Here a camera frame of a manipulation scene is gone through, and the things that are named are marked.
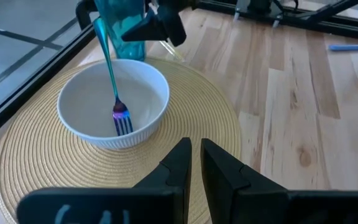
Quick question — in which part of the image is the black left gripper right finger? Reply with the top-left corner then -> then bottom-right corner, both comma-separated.
200,138 -> 358,224

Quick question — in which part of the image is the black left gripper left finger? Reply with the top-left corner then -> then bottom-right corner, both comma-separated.
16,137 -> 193,224

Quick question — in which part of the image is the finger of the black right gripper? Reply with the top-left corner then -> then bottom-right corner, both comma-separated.
158,5 -> 188,48
121,6 -> 169,43

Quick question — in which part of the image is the teal faceted glass tumbler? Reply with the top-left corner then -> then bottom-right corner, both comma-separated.
94,0 -> 147,62

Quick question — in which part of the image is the iridescent metal fork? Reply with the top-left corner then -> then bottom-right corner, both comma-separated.
92,17 -> 134,137

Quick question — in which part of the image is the white ribbed ceramic bowl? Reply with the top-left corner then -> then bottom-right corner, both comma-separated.
56,58 -> 171,151

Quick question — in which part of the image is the blue-purple handled spoon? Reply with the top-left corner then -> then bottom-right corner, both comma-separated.
328,41 -> 358,52

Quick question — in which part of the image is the round woven straw placemat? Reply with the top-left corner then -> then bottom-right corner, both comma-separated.
0,57 -> 242,224

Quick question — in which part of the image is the black frame handle hook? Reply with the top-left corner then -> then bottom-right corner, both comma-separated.
75,0 -> 99,31

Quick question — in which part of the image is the black aluminium table frame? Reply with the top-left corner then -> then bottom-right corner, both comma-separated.
0,0 -> 358,146

